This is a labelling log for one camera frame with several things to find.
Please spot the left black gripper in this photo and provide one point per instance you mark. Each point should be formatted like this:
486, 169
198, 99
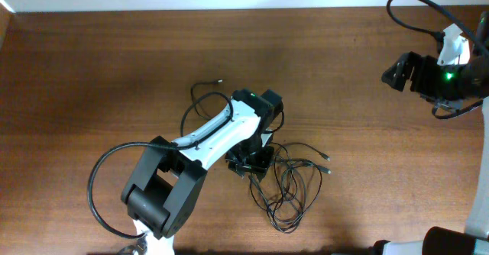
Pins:
249, 159

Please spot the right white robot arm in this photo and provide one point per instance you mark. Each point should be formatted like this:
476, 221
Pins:
473, 239

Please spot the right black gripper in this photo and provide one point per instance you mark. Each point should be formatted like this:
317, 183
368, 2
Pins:
422, 64

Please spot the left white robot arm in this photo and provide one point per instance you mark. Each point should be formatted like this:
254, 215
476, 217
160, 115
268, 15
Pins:
163, 189

